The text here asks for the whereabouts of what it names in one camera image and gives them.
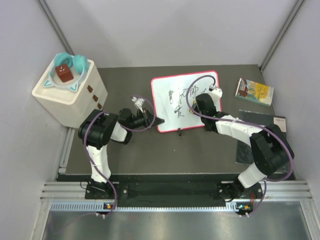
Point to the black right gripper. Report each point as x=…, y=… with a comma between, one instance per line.
x=197, y=108

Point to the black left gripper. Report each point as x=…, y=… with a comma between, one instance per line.
x=145, y=114

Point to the pink framed whiteboard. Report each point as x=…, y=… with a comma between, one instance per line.
x=169, y=97

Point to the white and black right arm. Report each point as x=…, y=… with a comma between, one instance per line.
x=270, y=148

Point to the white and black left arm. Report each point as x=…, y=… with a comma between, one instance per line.
x=99, y=128

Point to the colourful illustrated book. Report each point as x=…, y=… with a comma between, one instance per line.
x=254, y=92

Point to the black notebook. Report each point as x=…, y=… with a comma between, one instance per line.
x=244, y=154

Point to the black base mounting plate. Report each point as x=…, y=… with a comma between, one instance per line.
x=167, y=190

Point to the white foam box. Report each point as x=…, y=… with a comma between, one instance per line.
x=68, y=107

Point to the teal cat ear headphones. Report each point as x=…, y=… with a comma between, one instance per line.
x=79, y=66

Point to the brown cube toy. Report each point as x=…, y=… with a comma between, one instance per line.
x=64, y=73

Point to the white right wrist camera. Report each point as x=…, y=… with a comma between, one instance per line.
x=215, y=93

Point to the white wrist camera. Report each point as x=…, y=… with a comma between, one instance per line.
x=138, y=102
x=215, y=93

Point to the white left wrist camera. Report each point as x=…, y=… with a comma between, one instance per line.
x=138, y=102

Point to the aluminium extrusion rail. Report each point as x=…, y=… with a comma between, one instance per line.
x=63, y=191

